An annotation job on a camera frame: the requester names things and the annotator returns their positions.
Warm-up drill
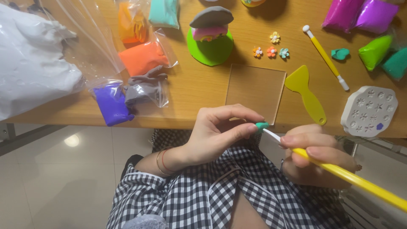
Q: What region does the person's left hand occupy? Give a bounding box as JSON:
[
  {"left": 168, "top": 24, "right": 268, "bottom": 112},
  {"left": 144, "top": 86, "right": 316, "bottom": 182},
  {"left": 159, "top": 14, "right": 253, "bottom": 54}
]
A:
[{"left": 177, "top": 104, "right": 266, "bottom": 172}]

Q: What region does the person's right hand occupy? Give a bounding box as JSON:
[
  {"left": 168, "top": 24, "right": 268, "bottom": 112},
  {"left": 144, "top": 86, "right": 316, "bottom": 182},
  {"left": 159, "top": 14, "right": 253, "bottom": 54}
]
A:
[{"left": 279, "top": 124, "right": 357, "bottom": 189}]

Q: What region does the yellow pointed sculpting tool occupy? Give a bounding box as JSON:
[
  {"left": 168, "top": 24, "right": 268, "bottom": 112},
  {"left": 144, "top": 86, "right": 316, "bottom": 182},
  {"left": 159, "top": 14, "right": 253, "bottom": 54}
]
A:
[{"left": 263, "top": 128, "right": 407, "bottom": 213}]

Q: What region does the black and white checked shirt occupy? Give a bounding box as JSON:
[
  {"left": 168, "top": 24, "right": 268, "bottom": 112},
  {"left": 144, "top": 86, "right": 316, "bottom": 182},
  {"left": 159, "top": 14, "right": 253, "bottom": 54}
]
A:
[{"left": 106, "top": 128, "right": 354, "bottom": 229}]

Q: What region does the clear acrylic square plate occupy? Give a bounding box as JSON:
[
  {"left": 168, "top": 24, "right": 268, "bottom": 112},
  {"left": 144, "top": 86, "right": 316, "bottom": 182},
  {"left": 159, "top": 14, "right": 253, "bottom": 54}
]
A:
[{"left": 225, "top": 63, "right": 287, "bottom": 125}]

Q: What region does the white silicone flower mould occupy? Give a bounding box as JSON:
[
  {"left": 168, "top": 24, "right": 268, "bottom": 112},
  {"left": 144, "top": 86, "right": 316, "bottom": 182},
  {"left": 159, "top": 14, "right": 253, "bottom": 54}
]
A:
[{"left": 340, "top": 85, "right": 399, "bottom": 138}]

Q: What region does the bag of grey clay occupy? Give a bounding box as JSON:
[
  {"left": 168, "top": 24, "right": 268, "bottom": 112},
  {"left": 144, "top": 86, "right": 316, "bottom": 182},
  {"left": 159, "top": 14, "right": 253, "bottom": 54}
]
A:
[{"left": 124, "top": 66, "right": 170, "bottom": 109}]

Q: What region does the black chair seat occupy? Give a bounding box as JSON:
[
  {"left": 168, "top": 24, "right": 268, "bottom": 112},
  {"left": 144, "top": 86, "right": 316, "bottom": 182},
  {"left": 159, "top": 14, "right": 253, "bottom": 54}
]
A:
[{"left": 120, "top": 154, "right": 144, "bottom": 180}]

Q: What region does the yellow plastic scraper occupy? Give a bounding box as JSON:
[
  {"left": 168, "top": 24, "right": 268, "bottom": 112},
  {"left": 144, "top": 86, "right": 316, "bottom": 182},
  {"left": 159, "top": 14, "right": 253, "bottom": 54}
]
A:
[{"left": 284, "top": 65, "right": 327, "bottom": 126}]

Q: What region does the clay house on green base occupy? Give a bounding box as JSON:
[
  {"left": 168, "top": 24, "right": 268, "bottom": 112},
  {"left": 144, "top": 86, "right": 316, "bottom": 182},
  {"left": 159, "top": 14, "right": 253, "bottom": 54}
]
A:
[{"left": 186, "top": 6, "right": 235, "bottom": 67}]

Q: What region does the bag of orange clay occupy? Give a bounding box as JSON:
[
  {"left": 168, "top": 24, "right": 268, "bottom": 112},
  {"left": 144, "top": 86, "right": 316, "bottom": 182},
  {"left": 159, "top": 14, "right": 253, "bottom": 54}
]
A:
[{"left": 118, "top": 28, "right": 179, "bottom": 77}]

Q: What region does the bag of blue-violet clay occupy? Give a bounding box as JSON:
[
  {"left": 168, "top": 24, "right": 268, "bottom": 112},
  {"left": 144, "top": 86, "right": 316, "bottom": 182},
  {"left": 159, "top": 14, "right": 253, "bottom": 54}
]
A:
[{"left": 89, "top": 80, "right": 135, "bottom": 127}]

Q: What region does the grey lace cloth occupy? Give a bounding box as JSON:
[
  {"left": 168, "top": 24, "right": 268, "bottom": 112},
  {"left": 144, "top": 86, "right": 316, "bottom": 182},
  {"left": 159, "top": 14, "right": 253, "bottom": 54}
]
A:
[{"left": 122, "top": 214, "right": 168, "bottom": 229}]

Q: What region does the yellow ball-tip sculpting tool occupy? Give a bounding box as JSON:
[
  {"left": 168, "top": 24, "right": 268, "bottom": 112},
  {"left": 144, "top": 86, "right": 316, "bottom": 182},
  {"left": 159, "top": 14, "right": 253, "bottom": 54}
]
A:
[{"left": 302, "top": 25, "right": 350, "bottom": 92}]

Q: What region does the teal heart-shaped clay piece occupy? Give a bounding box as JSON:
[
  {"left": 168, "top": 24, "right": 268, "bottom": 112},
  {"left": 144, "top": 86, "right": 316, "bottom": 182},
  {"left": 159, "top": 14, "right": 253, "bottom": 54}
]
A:
[{"left": 331, "top": 48, "right": 350, "bottom": 61}]

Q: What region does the bag of light teal clay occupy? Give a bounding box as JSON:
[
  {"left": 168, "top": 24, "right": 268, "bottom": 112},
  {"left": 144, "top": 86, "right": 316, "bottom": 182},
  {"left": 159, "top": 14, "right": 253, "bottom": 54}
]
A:
[{"left": 148, "top": 0, "right": 180, "bottom": 30}]

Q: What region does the bag of green clay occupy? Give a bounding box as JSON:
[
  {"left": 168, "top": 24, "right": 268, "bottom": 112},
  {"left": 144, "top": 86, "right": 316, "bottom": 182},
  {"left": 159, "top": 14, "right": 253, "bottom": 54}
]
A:
[{"left": 358, "top": 34, "right": 394, "bottom": 72}]

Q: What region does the bag of dark teal clay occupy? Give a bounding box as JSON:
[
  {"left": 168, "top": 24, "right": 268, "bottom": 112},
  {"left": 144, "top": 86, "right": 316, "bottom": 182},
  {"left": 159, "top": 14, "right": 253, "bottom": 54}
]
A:
[{"left": 381, "top": 47, "right": 407, "bottom": 81}]

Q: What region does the bag of yellow-orange clay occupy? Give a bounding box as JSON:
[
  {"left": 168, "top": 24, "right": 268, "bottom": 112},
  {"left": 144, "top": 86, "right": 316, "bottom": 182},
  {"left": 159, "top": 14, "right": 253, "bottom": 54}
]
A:
[{"left": 117, "top": 0, "right": 151, "bottom": 45}]

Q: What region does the yellow clay model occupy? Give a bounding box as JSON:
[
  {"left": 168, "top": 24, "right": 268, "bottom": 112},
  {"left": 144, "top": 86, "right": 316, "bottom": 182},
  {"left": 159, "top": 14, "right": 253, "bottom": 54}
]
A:
[{"left": 240, "top": 0, "right": 267, "bottom": 8}]

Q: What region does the large clear plastic bag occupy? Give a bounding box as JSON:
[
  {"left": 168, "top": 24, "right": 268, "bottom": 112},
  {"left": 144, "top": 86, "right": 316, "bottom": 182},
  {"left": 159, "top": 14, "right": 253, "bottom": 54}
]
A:
[{"left": 52, "top": 0, "right": 126, "bottom": 88}]

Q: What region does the bag of magenta clay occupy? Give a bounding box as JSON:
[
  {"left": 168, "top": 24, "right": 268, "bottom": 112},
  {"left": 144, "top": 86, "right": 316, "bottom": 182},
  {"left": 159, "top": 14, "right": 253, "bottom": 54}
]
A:
[{"left": 321, "top": 0, "right": 365, "bottom": 34}]

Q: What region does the bag of purple clay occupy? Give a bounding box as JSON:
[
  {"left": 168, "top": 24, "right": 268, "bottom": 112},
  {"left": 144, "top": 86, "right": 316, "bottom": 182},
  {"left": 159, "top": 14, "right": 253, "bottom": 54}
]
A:
[{"left": 354, "top": 0, "right": 400, "bottom": 35}]

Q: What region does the large bag of white clay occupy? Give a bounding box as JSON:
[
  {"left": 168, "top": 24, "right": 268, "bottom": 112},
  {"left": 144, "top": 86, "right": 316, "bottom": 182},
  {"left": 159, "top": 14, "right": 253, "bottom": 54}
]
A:
[{"left": 0, "top": 3, "right": 87, "bottom": 122}]

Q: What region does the red string bracelet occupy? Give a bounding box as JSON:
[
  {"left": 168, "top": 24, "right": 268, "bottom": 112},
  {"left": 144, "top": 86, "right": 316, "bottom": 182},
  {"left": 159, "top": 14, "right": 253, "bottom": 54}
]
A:
[{"left": 161, "top": 147, "right": 176, "bottom": 173}]

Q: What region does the gold bangle bracelet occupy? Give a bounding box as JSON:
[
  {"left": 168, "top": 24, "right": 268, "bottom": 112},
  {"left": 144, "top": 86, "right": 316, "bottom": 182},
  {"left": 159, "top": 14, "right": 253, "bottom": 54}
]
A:
[{"left": 156, "top": 149, "right": 172, "bottom": 177}]

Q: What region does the grey metal table frame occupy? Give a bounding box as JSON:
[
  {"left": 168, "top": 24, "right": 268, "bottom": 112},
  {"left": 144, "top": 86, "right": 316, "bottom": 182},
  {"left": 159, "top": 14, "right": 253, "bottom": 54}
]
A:
[{"left": 0, "top": 123, "right": 68, "bottom": 157}]

